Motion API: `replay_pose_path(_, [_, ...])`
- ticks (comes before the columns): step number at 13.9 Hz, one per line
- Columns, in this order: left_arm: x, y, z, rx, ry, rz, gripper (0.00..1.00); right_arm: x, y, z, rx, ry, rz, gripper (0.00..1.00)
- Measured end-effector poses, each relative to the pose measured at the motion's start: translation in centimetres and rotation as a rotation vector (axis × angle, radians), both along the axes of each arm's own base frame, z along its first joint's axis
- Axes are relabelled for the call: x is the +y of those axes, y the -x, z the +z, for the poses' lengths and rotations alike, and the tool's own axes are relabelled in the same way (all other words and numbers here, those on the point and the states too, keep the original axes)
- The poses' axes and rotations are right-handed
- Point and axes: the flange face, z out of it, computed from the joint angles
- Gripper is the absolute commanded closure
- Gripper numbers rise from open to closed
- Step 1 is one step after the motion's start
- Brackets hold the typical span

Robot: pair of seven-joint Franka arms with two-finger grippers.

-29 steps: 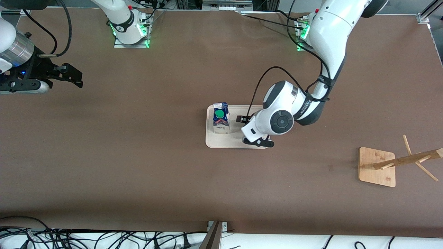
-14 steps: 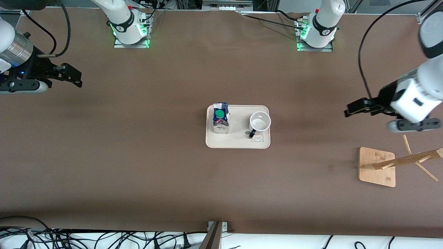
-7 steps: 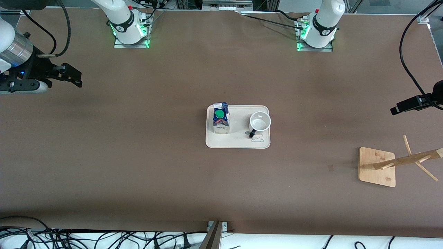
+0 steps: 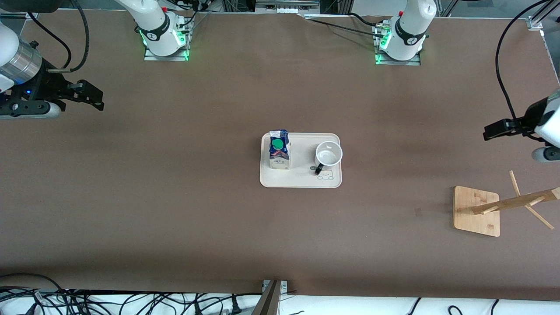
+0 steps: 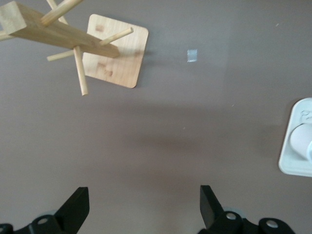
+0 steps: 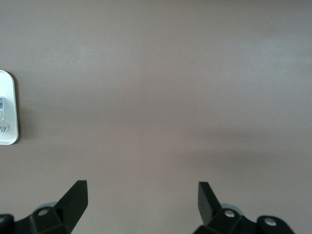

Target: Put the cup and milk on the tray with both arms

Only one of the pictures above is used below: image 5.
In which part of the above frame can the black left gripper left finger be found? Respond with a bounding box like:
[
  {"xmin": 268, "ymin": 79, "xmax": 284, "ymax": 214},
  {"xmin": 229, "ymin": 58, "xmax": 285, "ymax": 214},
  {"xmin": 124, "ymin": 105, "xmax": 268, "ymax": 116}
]
[{"xmin": 14, "ymin": 187, "xmax": 90, "ymax": 234}]

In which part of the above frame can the wooden mug tree stand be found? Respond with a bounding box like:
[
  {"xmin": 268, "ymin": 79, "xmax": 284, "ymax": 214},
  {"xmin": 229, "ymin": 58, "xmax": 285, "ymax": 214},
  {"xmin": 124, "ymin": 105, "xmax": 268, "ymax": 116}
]
[{"xmin": 0, "ymin": 0, "xmax": 149, "ymax": 96}]

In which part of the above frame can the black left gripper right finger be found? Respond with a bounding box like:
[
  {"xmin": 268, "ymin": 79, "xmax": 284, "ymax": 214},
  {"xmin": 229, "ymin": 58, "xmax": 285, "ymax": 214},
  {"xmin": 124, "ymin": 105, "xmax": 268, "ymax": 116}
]
[{"xmin": 198, "ymin": 185, "xmax": 259, "ymax": 234}]

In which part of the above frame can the white smiley face cup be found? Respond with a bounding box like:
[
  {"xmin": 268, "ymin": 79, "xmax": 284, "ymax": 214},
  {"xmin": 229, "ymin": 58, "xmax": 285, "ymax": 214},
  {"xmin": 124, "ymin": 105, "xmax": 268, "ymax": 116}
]
[{"xmin": 289, "ymin": 123, "xmax": 312, "ymax": 163}]

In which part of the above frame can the cream tray with rabbit print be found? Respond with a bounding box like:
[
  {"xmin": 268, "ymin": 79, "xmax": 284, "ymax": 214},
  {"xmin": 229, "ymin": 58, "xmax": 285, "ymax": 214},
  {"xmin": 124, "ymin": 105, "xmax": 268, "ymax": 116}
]
[{"xmin": 278, "ymin": 97, "xmax": 312, "ymax": 177}]

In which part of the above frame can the clear tape patch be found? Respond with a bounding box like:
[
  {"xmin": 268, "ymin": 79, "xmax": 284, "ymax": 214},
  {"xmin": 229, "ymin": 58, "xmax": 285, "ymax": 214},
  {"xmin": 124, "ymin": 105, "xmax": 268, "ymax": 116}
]
[{"xmin": 187, "ymin": 49, "xmax": 198, "ymax": 63}]

